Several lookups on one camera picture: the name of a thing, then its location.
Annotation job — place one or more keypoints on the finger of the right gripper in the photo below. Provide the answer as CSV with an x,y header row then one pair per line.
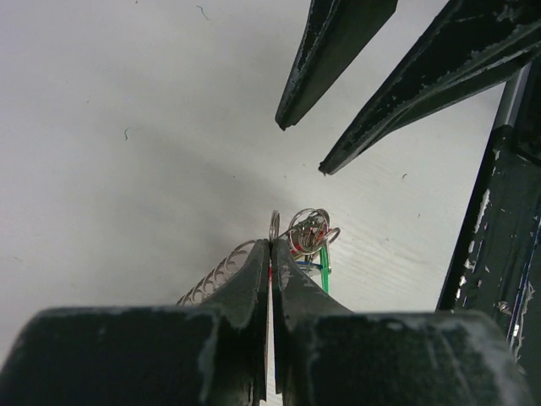
x,y
336,31
469,47

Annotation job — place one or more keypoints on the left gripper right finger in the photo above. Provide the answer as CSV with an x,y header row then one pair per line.
x,y
326,354

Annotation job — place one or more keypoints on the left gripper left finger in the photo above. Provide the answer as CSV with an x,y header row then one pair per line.
x,y
212,353

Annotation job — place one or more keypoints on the blue tag key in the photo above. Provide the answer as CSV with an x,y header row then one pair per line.
x,y
310,268

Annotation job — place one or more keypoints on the green tag key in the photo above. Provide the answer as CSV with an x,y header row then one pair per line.
x,y
325,268

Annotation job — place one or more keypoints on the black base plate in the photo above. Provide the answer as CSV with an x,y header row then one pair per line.
x,y
495,266

